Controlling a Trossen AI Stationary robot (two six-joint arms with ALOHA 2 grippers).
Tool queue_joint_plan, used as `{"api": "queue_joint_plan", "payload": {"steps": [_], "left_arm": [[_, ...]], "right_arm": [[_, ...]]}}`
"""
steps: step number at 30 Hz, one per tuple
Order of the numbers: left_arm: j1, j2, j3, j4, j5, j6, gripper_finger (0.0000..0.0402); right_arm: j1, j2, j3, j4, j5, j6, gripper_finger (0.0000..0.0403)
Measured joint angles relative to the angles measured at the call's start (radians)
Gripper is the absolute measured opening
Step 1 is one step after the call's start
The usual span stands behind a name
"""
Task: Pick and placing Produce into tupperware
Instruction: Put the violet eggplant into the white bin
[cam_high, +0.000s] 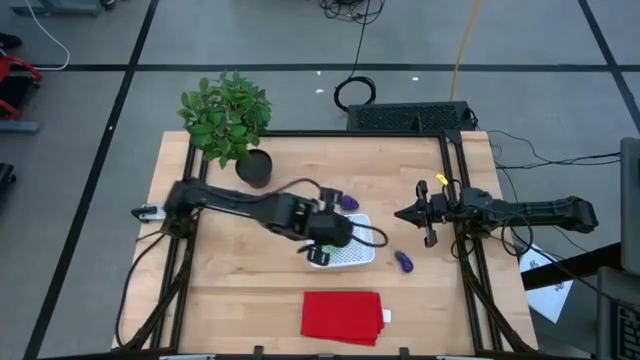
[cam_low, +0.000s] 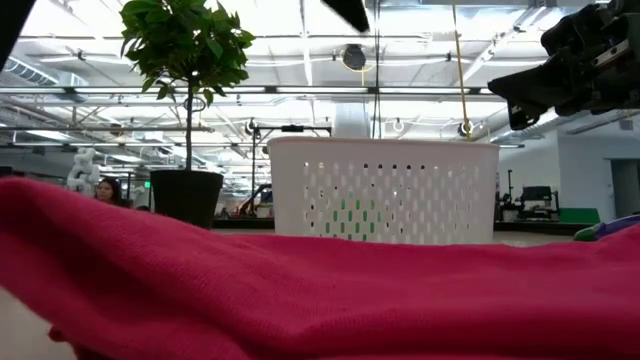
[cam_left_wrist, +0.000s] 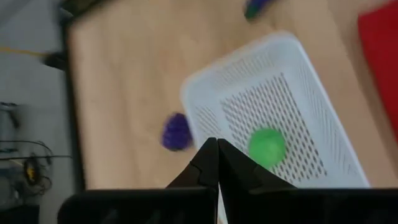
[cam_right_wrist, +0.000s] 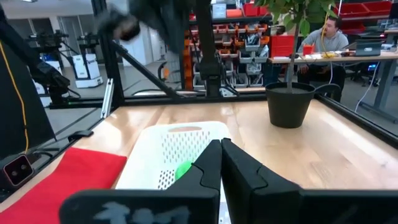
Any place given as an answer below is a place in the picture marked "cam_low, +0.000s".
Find black table frame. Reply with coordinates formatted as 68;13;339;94
212;218;599;237

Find red folded cloth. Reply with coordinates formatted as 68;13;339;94
0;175;640;360

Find white perforated plastic basket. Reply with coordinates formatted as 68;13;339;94
266;136;501;246

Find potted green tree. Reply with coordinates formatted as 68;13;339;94
118;0;256;230

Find long ceiling rail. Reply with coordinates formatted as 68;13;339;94
0;85;507;96

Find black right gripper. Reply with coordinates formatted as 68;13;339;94
487;12;640;131

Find green toy produce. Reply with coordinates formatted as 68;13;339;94
324;197;384;235

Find black and red machine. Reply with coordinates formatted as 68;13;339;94
238;183;275;219

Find green box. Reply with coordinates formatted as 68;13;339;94
558;207;602;225

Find yellow hanging cable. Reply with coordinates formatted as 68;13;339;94
451;0;474;143

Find grey door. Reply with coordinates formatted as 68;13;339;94
609;158;640;220

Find person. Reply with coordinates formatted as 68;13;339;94
93;177;132;209

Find black gantry frame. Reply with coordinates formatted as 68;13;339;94
249;123;333;204

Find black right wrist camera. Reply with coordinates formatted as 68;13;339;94
540;2;619;56

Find black hanging cable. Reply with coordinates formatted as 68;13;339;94
372;0;382;140

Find black round cable reel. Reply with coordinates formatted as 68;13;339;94
341;43;368;72

